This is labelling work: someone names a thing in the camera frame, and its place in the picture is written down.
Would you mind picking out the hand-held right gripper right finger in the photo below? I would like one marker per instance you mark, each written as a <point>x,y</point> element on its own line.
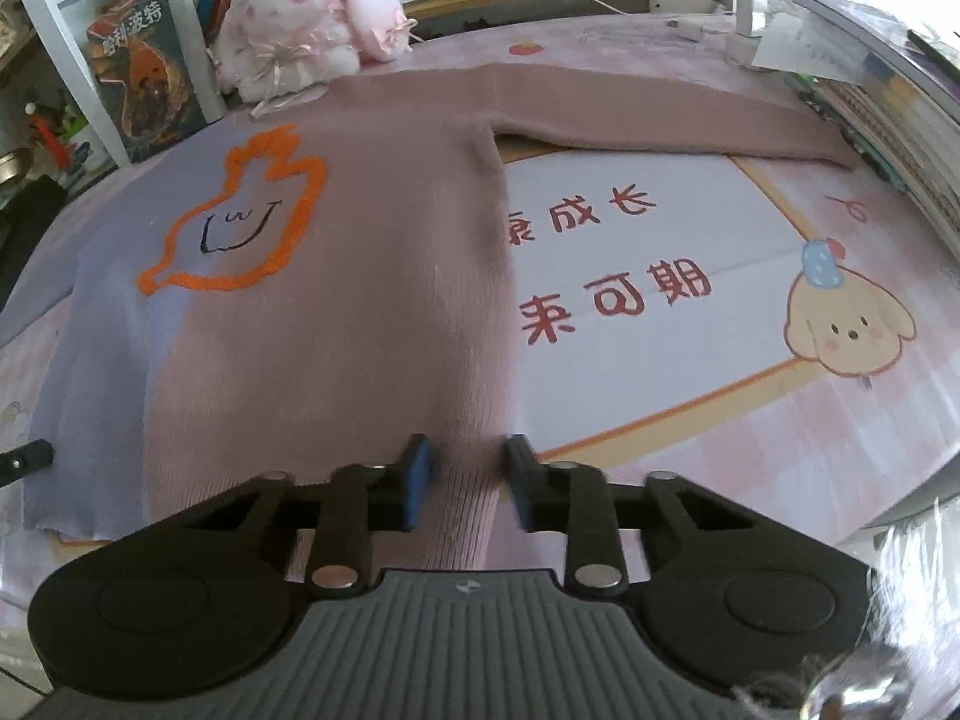
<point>517,484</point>

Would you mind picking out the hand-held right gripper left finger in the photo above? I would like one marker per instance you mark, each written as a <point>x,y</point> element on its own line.
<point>416,484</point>

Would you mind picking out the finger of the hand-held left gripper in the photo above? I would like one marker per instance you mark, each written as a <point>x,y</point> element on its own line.
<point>28,457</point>

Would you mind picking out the pink and purple sweater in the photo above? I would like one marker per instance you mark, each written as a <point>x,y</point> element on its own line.
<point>337,315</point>

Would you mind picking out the pink printed desk mat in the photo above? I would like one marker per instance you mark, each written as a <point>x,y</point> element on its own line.
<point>675,240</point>

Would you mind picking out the metal bowl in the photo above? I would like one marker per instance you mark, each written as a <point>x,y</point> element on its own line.
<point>13,166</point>

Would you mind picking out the white plastic tub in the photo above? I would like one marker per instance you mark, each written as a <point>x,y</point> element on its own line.
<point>82,157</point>

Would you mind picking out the dark illustrated book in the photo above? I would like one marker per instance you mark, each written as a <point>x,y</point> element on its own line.
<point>142,75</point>

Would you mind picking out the white wooden shelf unit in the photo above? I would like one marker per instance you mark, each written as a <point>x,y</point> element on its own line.
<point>67,52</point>

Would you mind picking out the fuzzy grey sleeve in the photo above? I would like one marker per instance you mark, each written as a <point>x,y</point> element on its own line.
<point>907,615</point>

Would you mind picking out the white pink plush bunny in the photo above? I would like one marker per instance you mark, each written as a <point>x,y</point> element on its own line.
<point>300,22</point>

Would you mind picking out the white plug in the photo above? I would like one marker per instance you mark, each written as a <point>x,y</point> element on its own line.
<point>686,28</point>

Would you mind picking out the white power adapter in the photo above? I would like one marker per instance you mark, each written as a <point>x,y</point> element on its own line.
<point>750,26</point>

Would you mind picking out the white paper sheet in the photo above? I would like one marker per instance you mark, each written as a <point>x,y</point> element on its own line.
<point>806,49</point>

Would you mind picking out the stack of books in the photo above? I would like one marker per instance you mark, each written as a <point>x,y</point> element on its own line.
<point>900,105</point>

